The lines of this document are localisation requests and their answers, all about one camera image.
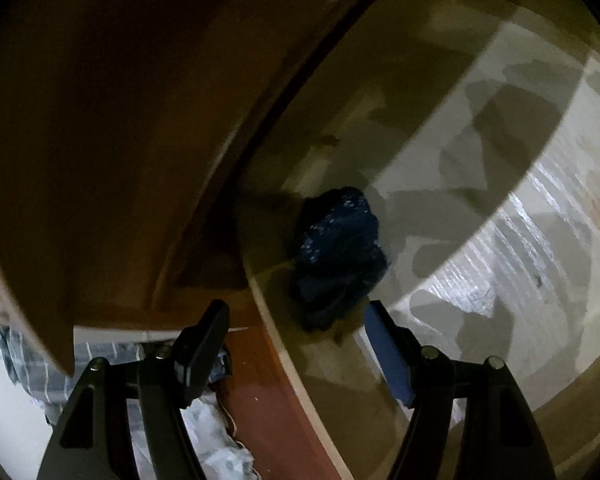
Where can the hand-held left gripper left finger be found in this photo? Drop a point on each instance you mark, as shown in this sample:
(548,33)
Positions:
(200,355)

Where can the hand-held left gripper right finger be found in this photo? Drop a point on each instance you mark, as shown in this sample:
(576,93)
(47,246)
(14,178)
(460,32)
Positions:
(387,355)

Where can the dark blue underwear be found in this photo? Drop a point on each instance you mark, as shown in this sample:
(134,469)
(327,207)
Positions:
(340,250)

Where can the blue packet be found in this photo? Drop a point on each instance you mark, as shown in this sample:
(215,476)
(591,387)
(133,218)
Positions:
(220,367)

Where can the white plastic bag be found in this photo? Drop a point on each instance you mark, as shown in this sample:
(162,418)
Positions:
(210,440)

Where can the plaid cloth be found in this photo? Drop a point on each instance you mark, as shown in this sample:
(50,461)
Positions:
(30,380)

